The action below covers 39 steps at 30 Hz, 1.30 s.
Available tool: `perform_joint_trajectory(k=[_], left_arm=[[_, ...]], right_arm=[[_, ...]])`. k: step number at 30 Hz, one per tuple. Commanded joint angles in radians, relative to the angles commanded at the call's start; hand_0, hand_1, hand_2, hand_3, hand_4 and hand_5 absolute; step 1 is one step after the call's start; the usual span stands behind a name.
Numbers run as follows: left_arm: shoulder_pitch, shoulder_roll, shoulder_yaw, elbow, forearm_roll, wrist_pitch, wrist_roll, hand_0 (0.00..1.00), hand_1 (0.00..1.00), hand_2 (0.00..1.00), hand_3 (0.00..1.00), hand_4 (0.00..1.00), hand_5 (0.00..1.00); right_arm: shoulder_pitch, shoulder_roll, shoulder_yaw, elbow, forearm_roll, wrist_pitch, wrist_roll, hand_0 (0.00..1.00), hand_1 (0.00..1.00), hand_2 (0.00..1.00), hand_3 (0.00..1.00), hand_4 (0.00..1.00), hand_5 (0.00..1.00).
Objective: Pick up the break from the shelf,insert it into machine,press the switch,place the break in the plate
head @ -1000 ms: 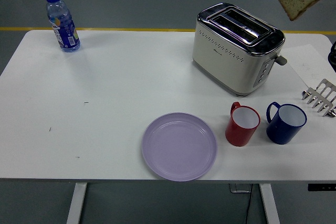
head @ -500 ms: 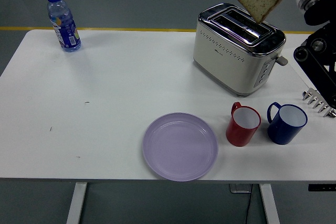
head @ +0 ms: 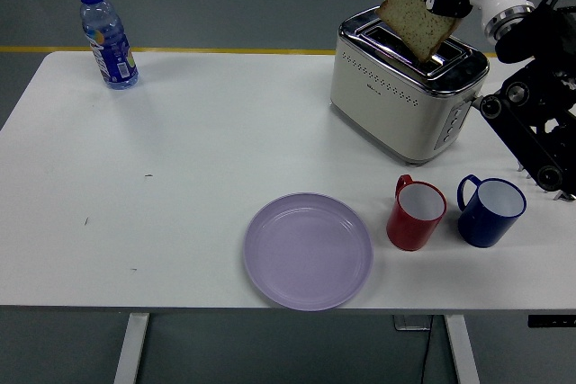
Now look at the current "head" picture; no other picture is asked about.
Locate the brown bread slice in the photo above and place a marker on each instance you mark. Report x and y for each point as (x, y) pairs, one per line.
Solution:
(405, 11)

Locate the cream chrome two-slot toaster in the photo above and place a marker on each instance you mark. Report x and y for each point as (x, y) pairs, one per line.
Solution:
(382, 105)

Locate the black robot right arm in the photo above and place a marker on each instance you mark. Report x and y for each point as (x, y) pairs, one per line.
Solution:
(535, 132)

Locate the purple round plate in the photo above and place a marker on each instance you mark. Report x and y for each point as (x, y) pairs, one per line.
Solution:
(308, 251)

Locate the blue mug white inside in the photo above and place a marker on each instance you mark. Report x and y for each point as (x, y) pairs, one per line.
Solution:
(481, 229)

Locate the red mug white inside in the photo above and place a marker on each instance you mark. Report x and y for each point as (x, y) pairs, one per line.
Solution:
(409, 231)

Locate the black table control panel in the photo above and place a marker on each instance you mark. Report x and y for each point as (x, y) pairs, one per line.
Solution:
(551, 321)

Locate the white table leg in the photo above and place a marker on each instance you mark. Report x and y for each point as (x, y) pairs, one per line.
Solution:
(130, 348)
(463, 348)

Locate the clear water bottle blue cap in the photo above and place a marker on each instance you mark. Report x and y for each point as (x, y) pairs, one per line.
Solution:
(111, 51)

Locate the clear plastic bracket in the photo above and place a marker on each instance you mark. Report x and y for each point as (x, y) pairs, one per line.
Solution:
(409, 322)

